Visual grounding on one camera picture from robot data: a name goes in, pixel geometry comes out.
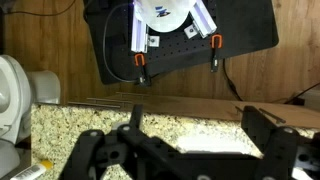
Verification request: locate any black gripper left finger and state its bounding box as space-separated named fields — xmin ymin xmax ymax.
xmin=59 ymin=104 xmax=183 ymax=180

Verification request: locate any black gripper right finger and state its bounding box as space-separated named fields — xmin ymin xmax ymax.
xmin=240 ymin=105 xmax=320 ymax=180

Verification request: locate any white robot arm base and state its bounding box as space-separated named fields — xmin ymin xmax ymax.
xmin=135 ymin=0 xmax=198 ymax=34

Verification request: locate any white tube yellow cap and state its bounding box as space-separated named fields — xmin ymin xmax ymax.
xmin=9 ymin=159 xmax=55 ymax=180

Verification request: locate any white toilet tank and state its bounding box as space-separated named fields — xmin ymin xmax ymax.
xmin=26 ymin=70 xmax=62 ymax=105

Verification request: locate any orange black bar clamp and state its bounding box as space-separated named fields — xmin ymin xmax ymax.
xmin=209 ymin=34 xmax=224 ymax=73
xmin=133 ymin=53 xmax=152 ymax=87

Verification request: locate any white toilet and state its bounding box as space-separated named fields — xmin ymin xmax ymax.
xmin=0 ymin=54 xmax=33 ymax=178

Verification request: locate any short metal cabinet handle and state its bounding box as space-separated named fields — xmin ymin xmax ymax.
xmin=258 ymin=107 xmax=287 ymax=125

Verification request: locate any long metal cabinet handle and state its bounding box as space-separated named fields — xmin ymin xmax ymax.
xmin=67 ymin=97 xmax=134 ymax=110

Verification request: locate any dark red cable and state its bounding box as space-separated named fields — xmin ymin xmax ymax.
xmin=283 ymin=82 xmax=320 ymax=105

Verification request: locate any thick black cable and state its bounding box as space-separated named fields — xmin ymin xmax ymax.
xmin=222 ymin=58 xmax=244 ymax=102

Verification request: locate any thin black looped cable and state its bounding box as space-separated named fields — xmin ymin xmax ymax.
xmin=102 ymin=3 xmax=140 ymax=84

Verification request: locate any long aluminium extrusion post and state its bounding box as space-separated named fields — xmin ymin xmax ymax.
xmin=130 ymin=5 xmax=150 ymax=54

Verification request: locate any silver corner bracket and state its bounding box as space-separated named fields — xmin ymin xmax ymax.
xmin=147 ymin=34 xmax=161 ymax=47
xmin=183 ymin=23 xmax=199 ymax=39

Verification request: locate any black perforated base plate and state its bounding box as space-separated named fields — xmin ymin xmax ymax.
xmin=83 ymin=0 xmax=280 ymax=85

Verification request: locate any short aluminium extrusion post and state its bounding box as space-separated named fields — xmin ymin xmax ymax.
xmin=189 ymin=0 xmax=219 ymax=39

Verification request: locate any thin black floor cable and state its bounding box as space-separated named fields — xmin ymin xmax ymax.
xmin=2 ymin=0 xmax=76 ymax=17

